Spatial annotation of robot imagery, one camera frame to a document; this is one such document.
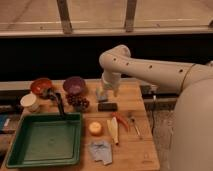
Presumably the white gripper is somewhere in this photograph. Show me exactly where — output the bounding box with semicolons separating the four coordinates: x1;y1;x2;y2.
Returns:
101;72;121;96

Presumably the yellow banana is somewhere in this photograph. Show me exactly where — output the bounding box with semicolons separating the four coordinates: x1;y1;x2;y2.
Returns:
107;117;119;145

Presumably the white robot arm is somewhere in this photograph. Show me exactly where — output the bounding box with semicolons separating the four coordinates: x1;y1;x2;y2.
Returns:
99;45;213;171

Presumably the purple bowl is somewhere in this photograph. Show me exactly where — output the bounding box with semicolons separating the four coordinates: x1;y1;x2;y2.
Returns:
63;76;86;95

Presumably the red bowl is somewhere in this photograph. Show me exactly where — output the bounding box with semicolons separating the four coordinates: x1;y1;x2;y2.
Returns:
30;78;52;96

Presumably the blue sponge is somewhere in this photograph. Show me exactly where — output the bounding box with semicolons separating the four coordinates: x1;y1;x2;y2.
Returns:
96;88;108;103

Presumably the black rectangular block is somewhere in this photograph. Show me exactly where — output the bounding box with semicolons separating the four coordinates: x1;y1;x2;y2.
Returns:
98;103;118;111

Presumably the orange carrot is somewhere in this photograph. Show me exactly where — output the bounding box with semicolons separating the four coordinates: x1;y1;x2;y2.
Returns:
112;112;129;132

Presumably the bunch of dark grapes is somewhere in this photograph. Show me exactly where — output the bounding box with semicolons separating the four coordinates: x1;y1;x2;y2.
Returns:
66;94;90;112

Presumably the metal spoon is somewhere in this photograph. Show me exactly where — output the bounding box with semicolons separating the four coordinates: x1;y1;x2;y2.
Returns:
129;116;142;140

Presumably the yellow apple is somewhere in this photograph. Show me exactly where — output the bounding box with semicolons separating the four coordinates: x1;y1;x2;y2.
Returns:
89;122;102;136

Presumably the grey crumpled cloth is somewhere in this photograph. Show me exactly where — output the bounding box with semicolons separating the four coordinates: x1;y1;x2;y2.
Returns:
88;140;113;165

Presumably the white cup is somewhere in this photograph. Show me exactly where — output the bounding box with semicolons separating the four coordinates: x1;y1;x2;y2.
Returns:
20;93;39;112

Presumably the green plastic tray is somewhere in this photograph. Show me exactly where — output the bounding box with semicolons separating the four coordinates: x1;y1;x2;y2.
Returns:
6;113;82;169

